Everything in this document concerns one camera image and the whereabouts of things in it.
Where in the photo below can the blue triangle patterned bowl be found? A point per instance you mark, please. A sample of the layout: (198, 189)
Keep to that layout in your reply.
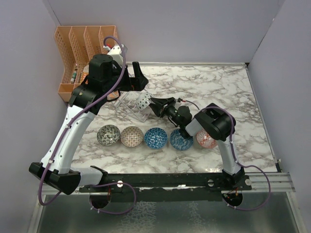
(155, 138)

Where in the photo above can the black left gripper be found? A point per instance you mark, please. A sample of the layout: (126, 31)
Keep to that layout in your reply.
(136, 83)

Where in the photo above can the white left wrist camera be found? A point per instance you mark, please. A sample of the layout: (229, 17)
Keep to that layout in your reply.
(115, 53)

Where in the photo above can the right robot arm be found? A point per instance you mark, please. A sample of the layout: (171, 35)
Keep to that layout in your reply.
(217, 122)

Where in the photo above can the red patterned bowl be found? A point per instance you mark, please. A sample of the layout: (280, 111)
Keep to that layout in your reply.
(205, 140)

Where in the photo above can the white diamond patterned bowl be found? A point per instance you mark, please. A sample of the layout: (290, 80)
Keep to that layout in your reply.
(143, 101)

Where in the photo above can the brown checker patterned bowl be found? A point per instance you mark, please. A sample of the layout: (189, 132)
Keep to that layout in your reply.
(131, 136)

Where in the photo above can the aluminium side rail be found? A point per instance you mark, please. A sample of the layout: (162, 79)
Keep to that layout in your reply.
(279, 182)

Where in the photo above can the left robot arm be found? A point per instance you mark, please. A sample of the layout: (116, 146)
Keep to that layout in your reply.
(105, 76)

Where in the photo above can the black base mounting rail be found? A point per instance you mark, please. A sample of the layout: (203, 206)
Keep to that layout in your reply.
(158, 187)

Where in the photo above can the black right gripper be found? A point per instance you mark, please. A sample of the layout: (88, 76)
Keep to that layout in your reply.
(159, 104)

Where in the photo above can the orange plastic file organizer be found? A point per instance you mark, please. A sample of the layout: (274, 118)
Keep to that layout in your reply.
(77, 45)

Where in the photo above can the blue floral patterned bowl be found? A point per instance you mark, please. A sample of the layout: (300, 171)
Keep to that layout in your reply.
(178, 142)

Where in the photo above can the black leaf patterned bowl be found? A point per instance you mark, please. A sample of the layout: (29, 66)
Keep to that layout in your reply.
(108, 135)

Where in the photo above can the white wire dish rack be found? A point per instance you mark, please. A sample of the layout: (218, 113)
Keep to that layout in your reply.
(126, 104)

